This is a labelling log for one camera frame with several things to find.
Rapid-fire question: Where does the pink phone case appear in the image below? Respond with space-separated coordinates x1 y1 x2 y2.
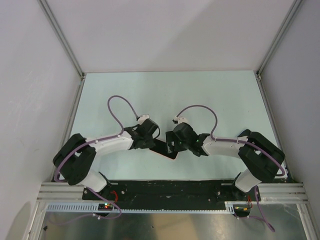
150 149 178 161

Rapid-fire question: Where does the black smartphone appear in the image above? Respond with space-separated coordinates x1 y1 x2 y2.
149 139 174 153

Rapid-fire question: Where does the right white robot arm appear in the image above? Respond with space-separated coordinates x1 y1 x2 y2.
165 122 286 201

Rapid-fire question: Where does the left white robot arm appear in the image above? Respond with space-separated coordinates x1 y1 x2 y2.
52 118 159 200

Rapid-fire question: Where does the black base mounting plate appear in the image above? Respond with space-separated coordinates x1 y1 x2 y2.
82 180 261 211

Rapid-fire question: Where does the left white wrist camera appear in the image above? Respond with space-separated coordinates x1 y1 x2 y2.
137 114 150 124

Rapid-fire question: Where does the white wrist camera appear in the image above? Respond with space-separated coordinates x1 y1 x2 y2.
172 116 189 125
137 114 150 124

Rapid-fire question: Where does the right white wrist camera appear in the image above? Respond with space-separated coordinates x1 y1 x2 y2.
172 116 189 125

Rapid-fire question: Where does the aluminium front frame rail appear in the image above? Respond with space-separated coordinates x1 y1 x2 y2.
36 182 309 204

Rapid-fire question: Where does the white slotted cable duct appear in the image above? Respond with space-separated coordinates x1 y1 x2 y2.
46 201 237 215

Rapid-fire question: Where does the left aluminium frame post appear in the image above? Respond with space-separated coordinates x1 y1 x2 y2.
37 0 86 78

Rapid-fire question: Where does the aluminium frame post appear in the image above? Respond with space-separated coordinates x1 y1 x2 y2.
37 0 86 78
255 0 305 80

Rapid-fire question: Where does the right aluminium frame post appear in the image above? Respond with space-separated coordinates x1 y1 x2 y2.
255 0 305 80

